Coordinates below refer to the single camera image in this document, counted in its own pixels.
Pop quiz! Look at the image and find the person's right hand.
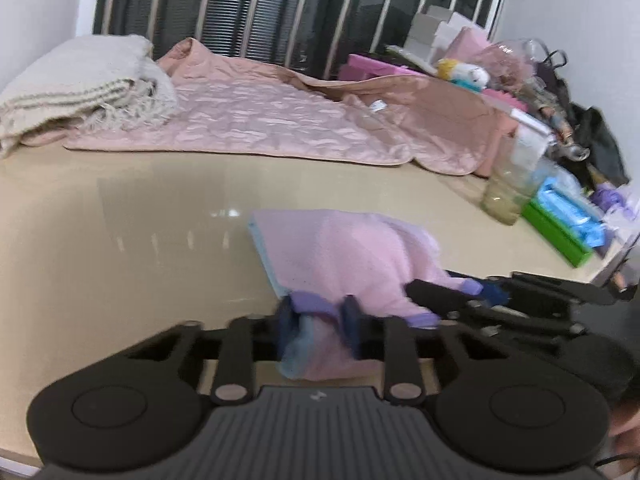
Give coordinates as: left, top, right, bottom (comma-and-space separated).
608, 387, 640, 455

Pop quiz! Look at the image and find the pink pouch bag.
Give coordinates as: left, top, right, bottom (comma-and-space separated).
442, 27, 490, 63

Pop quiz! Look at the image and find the clear pink plastic bag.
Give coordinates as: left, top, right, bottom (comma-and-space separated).
477, 38, 539, 92

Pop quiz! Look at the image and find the pink purple blue garment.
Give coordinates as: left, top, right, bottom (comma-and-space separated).
248, 209, 483, 382

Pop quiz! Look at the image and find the steel window railing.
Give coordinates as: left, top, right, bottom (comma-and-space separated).
91, 0, 503, 78

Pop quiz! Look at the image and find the pink storage box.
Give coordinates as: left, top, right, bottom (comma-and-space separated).
474, 89, 522, 178

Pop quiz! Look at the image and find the pink quilted jacket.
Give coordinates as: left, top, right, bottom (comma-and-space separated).
19, 37, 519, 179

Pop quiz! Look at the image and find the beige knitted fringed blanket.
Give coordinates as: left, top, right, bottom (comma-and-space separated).
1, 35, 178, 157

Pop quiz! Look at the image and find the yellow white plush toy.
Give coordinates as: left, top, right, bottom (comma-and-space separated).
436, 58, 490, 91

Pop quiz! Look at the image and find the black handbag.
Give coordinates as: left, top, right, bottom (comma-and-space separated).
535, 46, 630, 191

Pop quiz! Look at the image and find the green box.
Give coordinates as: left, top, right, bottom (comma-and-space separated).
522, 198, 593, 268

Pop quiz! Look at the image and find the stack of white boxes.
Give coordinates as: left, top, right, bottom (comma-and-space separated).
404, 6, 487, 62

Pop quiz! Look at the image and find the clear glass with liquid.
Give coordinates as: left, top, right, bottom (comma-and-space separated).
480, 125, 549, 226

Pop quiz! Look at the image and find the blue plastic package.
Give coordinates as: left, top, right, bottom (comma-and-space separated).
535, 177, 606, 248

